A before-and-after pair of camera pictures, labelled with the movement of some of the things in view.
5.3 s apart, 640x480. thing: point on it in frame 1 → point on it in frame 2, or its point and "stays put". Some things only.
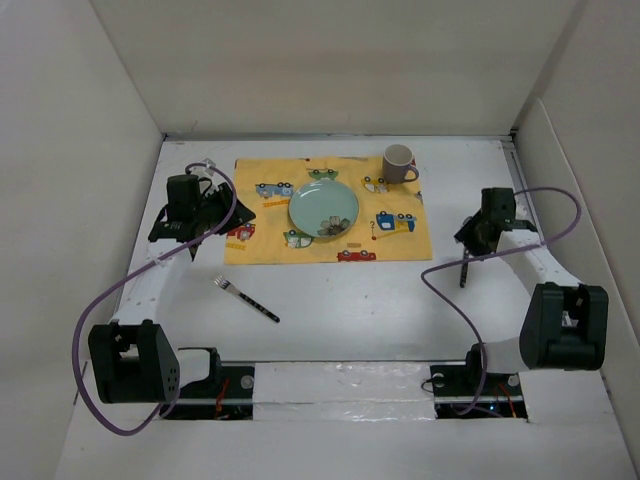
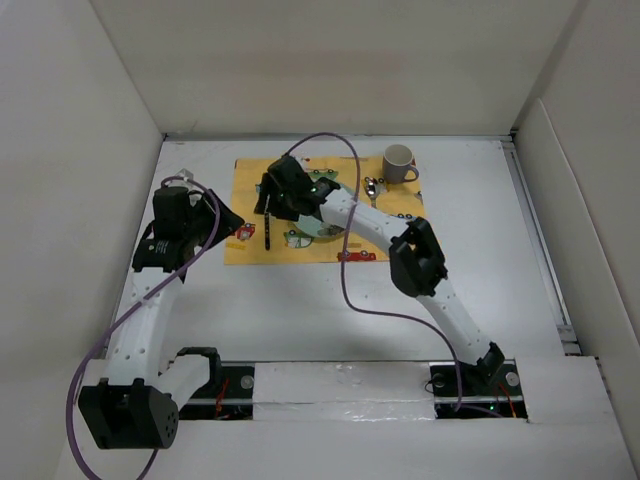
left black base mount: [227, 394] stays put
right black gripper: [466, 234] → [269, 184]
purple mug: [398, 159] stays put
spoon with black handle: [465, 269] → [371, 188]
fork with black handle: [229, 287] → [267, 225]
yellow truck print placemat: [393, 220] stays put
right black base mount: [469, 391] stays put
